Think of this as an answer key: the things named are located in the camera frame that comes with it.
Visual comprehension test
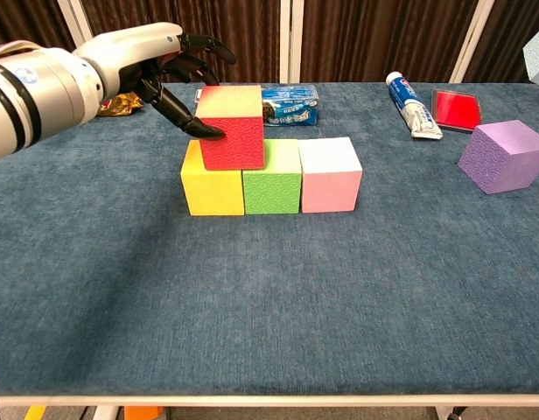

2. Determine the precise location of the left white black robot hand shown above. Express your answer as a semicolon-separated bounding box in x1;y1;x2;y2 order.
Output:
72;21;238;141

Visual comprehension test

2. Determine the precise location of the red orange cube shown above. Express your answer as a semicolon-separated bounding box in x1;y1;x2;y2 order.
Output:
194;85;266;172

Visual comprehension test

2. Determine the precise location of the yellow cube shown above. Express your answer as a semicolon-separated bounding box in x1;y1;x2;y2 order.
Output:
179;139;246;217

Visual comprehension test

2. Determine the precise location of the pink cube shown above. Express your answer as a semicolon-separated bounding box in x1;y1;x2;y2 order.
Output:
297;136;363;214

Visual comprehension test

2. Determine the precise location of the purple cube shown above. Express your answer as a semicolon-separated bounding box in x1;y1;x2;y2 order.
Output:
458;119;539;195

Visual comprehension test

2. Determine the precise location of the light blue cube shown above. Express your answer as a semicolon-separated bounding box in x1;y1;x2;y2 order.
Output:
522;32;539;84

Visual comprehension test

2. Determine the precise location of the green cube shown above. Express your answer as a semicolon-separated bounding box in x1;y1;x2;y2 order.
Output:
241;138;303;215

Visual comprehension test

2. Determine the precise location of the gold foil snack packet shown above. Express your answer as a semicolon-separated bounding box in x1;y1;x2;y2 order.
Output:
96;91;145;117

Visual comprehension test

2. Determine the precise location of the brown pleated curtain panel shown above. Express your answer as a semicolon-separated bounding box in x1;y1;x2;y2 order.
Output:
83;0;283;83
300;0;479;83
0;0;81;53
464;0;539;84

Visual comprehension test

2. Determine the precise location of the blue cookie package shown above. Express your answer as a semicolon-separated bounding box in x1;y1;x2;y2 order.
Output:
260;85;321;128

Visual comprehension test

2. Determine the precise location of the white blue toothpaste tube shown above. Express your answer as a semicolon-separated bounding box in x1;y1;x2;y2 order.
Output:
385;72;444;141

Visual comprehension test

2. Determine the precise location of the blue table cloth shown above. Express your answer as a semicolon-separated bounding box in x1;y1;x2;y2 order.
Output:
0;81;539;397

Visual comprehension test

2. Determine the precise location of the red ink pad box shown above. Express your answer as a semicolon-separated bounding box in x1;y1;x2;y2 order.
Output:
430;88;485;132

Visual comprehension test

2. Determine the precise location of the orange box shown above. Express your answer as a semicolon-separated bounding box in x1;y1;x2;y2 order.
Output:
123;405;164;420

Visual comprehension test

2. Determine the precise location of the white partition frame post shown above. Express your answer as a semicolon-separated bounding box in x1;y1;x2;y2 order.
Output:
280;0;304;83
448;0;496;83
57;0;94;47

